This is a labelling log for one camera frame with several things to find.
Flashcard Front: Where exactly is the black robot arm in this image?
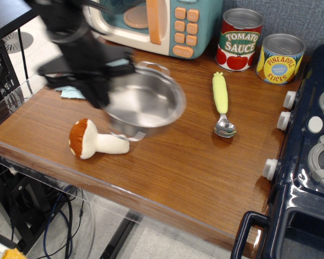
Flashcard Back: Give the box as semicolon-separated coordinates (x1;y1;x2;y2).
27;1;135;108

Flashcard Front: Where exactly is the white stove knob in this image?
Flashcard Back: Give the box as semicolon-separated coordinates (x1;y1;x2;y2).
283;91;297;110
262;159;278;181
277;112;291;131

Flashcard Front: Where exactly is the plush brown white mushroom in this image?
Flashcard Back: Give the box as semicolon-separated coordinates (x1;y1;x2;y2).
68;119;130;160

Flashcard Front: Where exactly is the spoon with yellow-green handle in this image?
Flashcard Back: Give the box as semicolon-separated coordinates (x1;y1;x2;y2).
212;72;237;138

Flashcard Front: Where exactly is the black side desk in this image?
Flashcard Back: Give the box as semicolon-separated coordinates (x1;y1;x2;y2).
0;0;40;46

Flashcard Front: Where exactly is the light blue folded cloth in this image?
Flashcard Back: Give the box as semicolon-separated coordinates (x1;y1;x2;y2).
55;58;129;100

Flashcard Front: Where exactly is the dark blue toy stove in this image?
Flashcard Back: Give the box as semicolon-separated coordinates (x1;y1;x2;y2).
231;44;324;258

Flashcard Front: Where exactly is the black metal table frame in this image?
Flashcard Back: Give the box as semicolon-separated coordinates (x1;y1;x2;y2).
0;165;62;253

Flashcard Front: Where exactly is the white stove knob middle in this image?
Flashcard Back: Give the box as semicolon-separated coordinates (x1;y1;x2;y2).
277;112;291;131

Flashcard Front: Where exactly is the black floor cable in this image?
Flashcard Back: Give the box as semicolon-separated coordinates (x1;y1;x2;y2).
37;188;84;259

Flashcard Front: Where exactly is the tomato sauce can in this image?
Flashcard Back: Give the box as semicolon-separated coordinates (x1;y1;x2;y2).
215;8;264;71

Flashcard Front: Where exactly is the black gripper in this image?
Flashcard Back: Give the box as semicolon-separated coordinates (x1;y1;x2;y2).
38;29;136;109

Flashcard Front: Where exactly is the teal cream toy microwave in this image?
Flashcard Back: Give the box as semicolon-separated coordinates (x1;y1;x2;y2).
88;1;222;59

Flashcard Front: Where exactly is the blue floor cable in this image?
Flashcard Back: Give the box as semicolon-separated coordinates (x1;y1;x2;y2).
43;186;73;259

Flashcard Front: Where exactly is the white stove knob bottom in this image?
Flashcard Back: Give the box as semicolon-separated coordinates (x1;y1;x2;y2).
262;159;278;181

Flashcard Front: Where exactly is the white stove knob top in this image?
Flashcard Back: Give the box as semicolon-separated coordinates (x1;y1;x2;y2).
283;91;297;110

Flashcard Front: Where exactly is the pineapple slices can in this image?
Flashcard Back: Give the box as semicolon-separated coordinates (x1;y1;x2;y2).
256;33;306;85

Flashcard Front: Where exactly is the stainless steel pot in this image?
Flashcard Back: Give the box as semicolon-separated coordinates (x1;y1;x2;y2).
105;62;186;141

